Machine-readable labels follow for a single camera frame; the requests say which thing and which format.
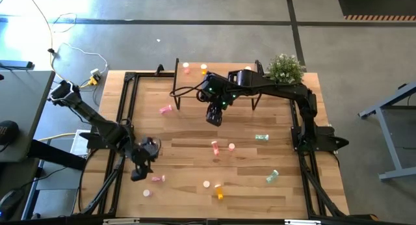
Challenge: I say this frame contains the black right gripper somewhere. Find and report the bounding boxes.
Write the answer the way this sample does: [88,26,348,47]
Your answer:
[205,100,226,127]

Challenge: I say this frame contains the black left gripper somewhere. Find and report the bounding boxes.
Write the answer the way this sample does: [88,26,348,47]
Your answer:
[129,136,163,182]

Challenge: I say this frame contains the wooden shelf black metal legs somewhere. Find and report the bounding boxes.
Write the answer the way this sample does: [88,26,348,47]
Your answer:
[172,58,264,111]

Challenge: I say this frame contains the white flat sheet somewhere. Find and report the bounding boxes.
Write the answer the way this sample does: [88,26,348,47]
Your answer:
[70,129,95,157]

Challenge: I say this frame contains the potted green plant dark pot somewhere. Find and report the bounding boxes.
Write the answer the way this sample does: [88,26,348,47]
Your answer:
[266,53,306,86]

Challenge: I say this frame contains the black desk foot bar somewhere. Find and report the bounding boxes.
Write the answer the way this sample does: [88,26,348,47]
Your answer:
[27,139,88,171]

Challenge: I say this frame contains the white yellow power plug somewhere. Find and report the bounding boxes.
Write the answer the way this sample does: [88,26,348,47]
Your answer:
[89,68,103,86]

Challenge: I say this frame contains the black computer mouse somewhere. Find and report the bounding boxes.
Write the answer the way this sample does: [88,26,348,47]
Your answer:
[0,188,26,220]

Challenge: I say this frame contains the black round device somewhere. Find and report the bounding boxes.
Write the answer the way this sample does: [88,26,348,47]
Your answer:
[0,120,20,146]

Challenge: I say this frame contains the grey desk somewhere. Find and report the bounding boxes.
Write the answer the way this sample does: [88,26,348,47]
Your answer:
[0,70,56,163]

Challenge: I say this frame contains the dark flat tablet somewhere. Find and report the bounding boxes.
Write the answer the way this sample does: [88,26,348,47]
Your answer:
[0,59,34,70]

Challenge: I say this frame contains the black mat hazard stripe edge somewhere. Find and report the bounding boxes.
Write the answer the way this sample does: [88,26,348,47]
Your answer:
[335,0,416,22]

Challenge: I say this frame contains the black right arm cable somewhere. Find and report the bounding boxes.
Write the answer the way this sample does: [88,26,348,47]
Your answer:
[169,80,209,102]

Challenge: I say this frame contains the white frame bracket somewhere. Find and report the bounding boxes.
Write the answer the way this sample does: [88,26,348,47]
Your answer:
[103,218,140,225]
[285,219,322,225]

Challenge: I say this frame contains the black aluminium table frame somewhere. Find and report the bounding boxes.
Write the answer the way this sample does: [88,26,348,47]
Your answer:
[0,64,416,225]

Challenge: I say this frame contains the white cable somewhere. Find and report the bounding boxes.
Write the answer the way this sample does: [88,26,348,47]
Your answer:
[51,12,110,75]

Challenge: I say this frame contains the yellow cable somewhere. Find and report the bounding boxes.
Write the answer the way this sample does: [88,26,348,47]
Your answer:
[24,0,98,89]

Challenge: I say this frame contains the grey metal table frame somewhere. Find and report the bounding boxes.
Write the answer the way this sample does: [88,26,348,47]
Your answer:
[357,81,416,182]

